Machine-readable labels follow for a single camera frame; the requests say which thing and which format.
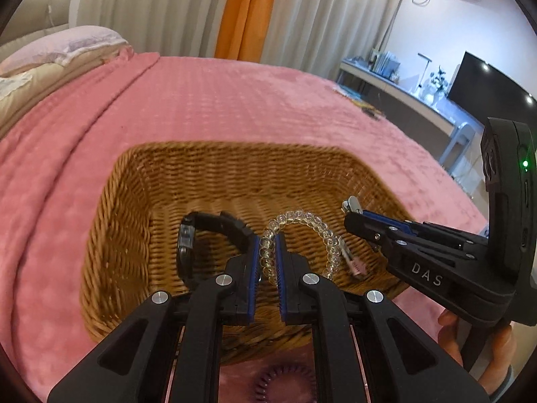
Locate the silver metal clip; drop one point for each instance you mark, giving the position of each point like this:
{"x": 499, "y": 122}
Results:
{"x": 352, "y": 205}

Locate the black television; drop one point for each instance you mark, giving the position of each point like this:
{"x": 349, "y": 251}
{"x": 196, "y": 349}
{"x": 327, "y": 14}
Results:
{"x": 486, "y": 88}

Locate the beige padded headboard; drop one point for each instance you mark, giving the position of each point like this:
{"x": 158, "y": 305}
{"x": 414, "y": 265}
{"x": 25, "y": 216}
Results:
{"x": 37, "y": 12}

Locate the purple pillow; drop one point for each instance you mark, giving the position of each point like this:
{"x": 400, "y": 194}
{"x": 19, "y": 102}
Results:
{"x": 63, "y": 44}

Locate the beige quilt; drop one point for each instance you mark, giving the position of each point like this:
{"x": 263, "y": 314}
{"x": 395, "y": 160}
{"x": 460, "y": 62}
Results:
{"x": 63, "y": 75}

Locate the orange curtain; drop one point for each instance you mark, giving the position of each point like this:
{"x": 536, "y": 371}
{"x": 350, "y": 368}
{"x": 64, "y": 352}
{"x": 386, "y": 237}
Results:
{"x": 247, "y": 12}

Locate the white desk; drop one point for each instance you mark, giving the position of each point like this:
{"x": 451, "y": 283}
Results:
{"x": 402, "y": 96}

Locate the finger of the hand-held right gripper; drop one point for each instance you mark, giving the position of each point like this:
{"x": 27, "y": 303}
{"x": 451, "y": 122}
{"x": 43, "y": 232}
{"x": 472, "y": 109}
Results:
{"x": 413, "y": 230}
{"x": 369, "y": 229}

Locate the black wrist watch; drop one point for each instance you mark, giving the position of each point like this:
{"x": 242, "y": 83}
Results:
{"x": 184, "y": 239}

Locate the white desk lamp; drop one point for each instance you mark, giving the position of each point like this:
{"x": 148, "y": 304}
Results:
{"x": 424, "y": 61}

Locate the row of books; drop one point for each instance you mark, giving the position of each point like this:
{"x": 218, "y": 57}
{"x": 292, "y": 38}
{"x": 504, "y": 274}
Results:
{"x": 384, "y": 65}

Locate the brown wicker basket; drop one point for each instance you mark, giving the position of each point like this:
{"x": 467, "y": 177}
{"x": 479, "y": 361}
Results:
{"x": 251, "y": 176}

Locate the beige curtain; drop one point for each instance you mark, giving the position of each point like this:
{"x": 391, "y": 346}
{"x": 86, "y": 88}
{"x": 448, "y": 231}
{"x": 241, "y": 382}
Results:
{"x": 159, "y": 8}
{"x": 335, "y": 21}

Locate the pink fleece blanket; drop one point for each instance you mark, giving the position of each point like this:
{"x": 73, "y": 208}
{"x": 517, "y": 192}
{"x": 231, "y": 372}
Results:
{"x": 209, "y": 105}

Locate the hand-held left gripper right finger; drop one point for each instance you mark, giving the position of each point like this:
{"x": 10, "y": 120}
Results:
{"x": 282, "y": 277}

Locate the person's right hand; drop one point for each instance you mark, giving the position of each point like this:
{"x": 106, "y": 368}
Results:
{"x": 499, "y": 352}

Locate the colourful booklet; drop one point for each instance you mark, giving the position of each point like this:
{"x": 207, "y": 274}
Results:
{"x": 360, "y": 103}

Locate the white vase with flowers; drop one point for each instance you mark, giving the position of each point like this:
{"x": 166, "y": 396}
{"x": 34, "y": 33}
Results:
{"x": 436, "y": 84}

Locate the white floral pillow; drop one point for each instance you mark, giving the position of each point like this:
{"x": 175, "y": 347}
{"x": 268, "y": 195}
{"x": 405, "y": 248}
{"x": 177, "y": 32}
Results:
{"x": 10, "y": 88}

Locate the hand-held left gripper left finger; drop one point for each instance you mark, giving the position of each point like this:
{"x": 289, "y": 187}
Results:
{"x": 251, "y": 268}

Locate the light blue chair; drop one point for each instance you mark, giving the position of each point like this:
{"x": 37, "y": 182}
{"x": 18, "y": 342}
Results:
{"x": 463, "y": 138}

